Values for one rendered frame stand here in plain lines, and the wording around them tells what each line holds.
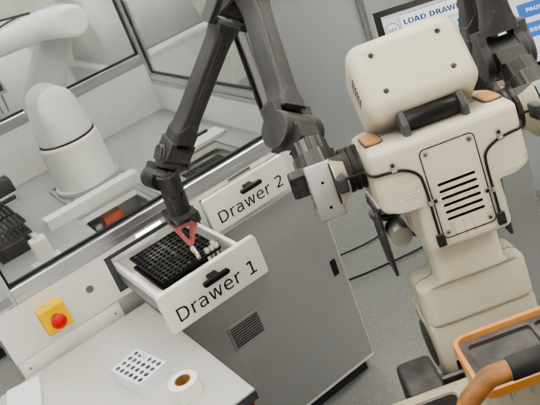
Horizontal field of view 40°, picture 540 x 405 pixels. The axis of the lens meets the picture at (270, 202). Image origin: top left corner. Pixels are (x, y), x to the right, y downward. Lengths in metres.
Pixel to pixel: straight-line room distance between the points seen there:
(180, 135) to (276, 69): 0.36
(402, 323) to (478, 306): 1.38
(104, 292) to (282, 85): 0.86
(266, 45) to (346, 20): 2.19
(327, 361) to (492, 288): 1.14
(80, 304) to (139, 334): 0.19
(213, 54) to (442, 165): 0.64
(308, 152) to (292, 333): 1.15
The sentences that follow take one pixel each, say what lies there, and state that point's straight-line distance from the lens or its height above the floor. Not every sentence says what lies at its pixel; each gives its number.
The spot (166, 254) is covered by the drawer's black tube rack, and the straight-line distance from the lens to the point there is 1.99.
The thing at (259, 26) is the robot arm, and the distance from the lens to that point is 1.60.
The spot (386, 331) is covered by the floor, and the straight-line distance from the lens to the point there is 2.90.
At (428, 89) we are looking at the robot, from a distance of 1.33.
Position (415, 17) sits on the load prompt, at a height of 1.16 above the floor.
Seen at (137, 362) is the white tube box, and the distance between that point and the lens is 1.83.
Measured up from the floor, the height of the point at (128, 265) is 0.87.
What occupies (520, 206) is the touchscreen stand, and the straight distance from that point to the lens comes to 2.50.
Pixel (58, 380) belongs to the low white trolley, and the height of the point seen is 0.76.
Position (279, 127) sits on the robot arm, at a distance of 1.44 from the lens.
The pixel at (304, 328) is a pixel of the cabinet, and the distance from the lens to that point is 2.47.
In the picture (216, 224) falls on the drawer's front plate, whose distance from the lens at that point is 2.15.
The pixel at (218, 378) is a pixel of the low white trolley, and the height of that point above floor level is 0.76.
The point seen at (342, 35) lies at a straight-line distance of 3.81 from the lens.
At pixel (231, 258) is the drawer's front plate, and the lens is 1.82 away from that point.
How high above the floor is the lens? 1.78
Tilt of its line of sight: 26 degrees down
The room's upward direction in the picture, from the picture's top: 21 degrees counter-clockwise
